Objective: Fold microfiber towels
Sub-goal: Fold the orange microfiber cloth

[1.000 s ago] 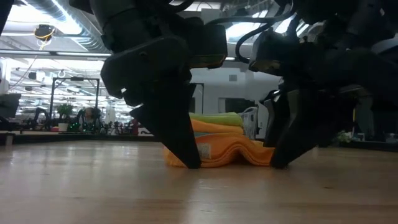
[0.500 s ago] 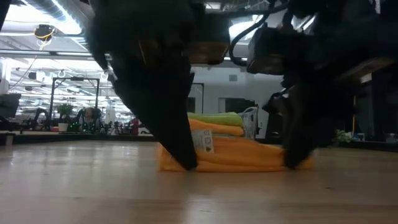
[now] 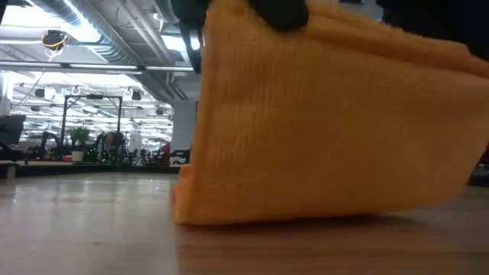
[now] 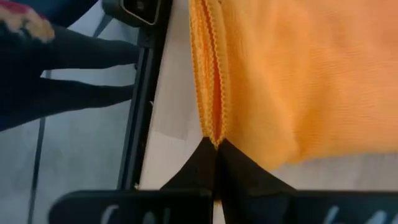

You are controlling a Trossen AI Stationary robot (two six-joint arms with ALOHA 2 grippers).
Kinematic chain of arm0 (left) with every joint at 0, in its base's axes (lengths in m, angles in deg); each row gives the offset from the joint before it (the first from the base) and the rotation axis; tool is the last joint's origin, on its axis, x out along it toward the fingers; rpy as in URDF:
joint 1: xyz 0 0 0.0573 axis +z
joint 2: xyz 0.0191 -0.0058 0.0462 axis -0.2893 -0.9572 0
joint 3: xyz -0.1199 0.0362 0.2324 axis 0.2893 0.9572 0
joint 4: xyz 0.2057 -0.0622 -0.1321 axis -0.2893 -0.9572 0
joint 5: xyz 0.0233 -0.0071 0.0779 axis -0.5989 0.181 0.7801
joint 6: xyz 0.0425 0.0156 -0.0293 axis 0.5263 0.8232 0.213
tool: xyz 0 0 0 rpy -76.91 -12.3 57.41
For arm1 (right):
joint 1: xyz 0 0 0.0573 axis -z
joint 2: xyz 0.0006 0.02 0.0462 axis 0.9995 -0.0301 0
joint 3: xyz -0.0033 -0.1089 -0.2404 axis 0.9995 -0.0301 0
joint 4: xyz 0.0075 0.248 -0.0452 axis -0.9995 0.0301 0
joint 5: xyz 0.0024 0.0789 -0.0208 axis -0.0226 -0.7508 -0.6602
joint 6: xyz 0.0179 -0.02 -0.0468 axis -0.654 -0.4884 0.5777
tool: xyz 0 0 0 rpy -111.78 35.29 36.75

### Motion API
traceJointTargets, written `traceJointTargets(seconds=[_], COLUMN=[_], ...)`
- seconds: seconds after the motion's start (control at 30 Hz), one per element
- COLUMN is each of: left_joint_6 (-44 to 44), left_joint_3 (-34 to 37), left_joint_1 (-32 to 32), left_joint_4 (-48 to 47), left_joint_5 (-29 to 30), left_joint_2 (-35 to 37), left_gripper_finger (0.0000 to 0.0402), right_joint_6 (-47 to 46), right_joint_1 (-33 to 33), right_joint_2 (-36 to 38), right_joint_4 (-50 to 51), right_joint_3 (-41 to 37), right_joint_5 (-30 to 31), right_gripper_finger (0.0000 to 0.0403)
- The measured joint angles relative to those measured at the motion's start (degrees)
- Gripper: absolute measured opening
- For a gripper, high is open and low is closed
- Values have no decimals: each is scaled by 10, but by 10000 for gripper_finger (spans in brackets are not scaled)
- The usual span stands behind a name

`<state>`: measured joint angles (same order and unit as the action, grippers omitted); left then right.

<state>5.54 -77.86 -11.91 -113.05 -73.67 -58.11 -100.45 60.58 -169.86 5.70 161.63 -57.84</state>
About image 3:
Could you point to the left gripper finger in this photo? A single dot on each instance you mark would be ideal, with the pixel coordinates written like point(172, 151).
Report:
point(194, 49)
point(282, 13)

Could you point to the orange microfiber towel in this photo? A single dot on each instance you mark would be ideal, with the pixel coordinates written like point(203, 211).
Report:
point(328, 126)

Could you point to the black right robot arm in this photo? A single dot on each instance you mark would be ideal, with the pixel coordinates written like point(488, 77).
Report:
point(475, 26)

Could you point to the long LED light bar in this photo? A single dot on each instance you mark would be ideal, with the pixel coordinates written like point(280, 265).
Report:
point(95, 66)

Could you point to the person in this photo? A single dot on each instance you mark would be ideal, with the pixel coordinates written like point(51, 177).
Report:
point(112, 143)

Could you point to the background plant white pot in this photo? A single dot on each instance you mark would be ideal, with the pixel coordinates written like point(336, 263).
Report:
point(78, 139)

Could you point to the dark background monitor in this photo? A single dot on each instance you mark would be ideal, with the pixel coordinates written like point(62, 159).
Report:
point(9, 128)

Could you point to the black background rig frame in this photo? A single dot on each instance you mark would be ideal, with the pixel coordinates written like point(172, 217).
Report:
point(65, 114)

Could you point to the black aluminium table frame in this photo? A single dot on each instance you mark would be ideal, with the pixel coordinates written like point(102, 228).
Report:
point(76, 168)

